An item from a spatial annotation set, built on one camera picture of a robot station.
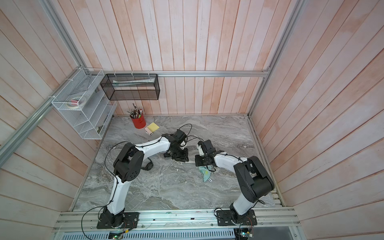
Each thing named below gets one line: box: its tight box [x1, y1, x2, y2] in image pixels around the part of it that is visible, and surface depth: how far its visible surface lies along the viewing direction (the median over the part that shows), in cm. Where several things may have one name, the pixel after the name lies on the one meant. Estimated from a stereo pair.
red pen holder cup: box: [131, 114, 146, 129], surface depth 110 cm
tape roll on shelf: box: [66, 96, 87, 109], surface depth 75 cm
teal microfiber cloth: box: [198, 166, 211, 182], surface depth 87 cm
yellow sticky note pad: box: [147, 122, 160, 133], surface depth 116 cm
